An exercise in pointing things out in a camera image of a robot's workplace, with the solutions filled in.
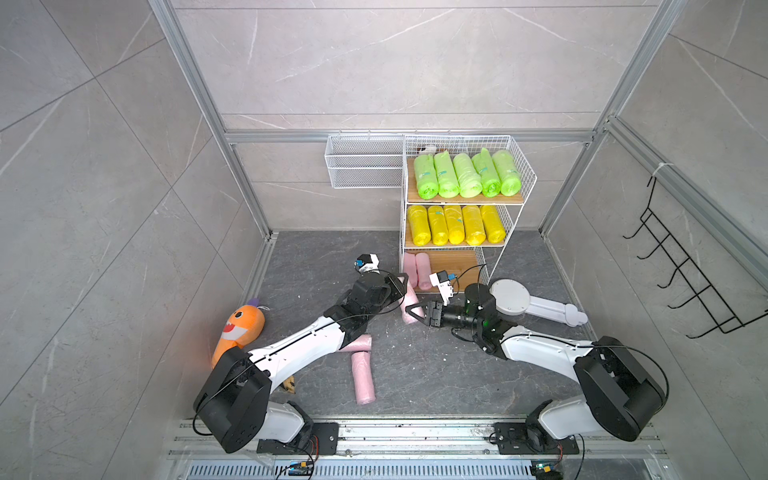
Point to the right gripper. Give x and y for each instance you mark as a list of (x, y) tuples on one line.
[(434, 314)]

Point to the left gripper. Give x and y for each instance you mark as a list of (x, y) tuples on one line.
[(400, 288)]

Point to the pink roll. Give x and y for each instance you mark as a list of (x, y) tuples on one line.
[(412, 311), (362, 378), (424, 271)]

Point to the pink roll diagonal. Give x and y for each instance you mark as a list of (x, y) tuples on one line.
[(410, 268)]

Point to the yellow roll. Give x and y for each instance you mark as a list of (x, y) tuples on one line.
[(417, 217), (438, 225)]

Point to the yellow roll diagonal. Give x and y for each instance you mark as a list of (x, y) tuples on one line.
[(455, 225)]

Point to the yellow roll horizontal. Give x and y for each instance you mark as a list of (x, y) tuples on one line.
[(474, 229), (493, 224)]

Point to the green roll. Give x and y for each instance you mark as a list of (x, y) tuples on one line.
[(485, 168), (426, 178), (448, 185), (469, 181)]

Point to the green roll diagonal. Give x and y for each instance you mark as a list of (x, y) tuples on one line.
[(510, 178)]

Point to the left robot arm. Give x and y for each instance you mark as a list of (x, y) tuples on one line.
[(234, 402)]

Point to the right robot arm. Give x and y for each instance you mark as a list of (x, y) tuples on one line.
[(617, 394)]

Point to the pink roll left horizontal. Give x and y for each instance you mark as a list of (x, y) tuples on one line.
[(361, 344)]

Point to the pink roll bottom upright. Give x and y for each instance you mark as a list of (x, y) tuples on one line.
[(362, 378)]

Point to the white round paddle object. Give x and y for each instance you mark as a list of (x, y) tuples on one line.
[(513, 299)]

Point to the brown patterned flat item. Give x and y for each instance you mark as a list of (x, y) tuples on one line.
[(289, 385)]

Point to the orange carrot plush toy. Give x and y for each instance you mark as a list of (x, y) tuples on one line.
[(243, 327)]

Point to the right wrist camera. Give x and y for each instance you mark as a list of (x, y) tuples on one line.
[(443, 281)]

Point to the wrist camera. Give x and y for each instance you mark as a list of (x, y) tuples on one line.
[(367, 262), (443, 281)]

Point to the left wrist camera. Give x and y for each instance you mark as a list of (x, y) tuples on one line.
[(367, 262)]

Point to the white wire three-tier shelf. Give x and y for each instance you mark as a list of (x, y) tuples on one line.
[(464, 260)]

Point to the white wire wall basket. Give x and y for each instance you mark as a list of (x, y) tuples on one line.
[(364, 161)]

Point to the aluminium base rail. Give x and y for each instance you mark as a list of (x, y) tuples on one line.
[(447, 437)]

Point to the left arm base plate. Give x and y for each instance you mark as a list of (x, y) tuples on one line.
[(318, 439)]

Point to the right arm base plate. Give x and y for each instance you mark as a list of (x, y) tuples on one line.
[(519, 438)]

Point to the black wire wall hook rack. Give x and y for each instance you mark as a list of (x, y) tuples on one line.
[(701, 291)]

